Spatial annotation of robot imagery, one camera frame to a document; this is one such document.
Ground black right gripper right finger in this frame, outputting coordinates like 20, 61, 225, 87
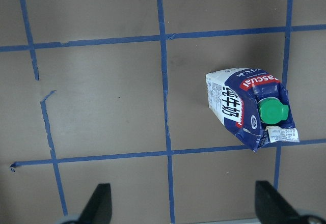
255, 180, 326, 224

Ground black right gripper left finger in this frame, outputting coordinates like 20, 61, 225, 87
77, 183, 113, 224

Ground blue white milk carton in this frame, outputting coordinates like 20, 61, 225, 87
206, 68, 299, 151

